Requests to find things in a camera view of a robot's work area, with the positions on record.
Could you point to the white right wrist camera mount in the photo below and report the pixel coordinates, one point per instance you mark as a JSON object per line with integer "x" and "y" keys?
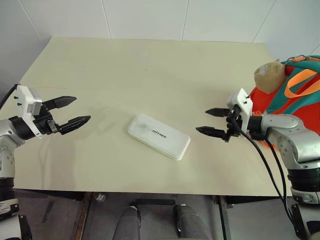
{"x": 242, "y": 103}

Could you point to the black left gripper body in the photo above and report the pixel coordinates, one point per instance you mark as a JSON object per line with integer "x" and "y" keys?
{"x": 45, "y": 123}

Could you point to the small clear plastic fitting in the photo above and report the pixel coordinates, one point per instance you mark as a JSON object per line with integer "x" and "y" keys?
{"x": 100, "y": 197}

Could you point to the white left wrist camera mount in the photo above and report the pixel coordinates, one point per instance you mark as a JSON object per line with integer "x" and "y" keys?
{"x": 26, "y": 101}

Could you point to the tan plush toy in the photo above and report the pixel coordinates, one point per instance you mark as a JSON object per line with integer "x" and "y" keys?
{"x": 268, "y": 78}

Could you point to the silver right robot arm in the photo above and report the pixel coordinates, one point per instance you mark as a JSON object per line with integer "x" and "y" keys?
{"x": 292, "y": 135}

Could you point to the black metal table leg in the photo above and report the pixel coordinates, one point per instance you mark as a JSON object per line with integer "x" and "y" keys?
{"x": 223, "y": 217}

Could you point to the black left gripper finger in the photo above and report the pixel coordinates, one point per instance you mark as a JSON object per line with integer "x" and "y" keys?
{"x": 61, "y": 101}
{"x": 75, "y": 123}

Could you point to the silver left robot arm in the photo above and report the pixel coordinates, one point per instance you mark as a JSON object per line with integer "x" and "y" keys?
{"x": 6, "y": 155}

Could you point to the orange and teal backpack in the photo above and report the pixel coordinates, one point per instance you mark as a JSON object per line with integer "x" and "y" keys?
{"x": 305, "y": 107}

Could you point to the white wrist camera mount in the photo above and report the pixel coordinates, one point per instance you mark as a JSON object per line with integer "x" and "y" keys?
{"x": 242, "y": 103}
{"x": 26, "y": 101}

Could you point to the rusty brown table leg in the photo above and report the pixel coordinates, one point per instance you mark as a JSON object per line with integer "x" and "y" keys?
{"x": 84, "y": 216}

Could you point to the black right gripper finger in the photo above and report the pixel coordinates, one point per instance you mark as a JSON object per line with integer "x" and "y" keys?
{"x": 216, "y": 112}
{"x": 210, "y": 131}

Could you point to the white rectangular case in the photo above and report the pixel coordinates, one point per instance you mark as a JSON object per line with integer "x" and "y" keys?
{"x": 158, "y": 136}

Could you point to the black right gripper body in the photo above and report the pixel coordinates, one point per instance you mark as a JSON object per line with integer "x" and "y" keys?
{"x": 232, "y": 125}

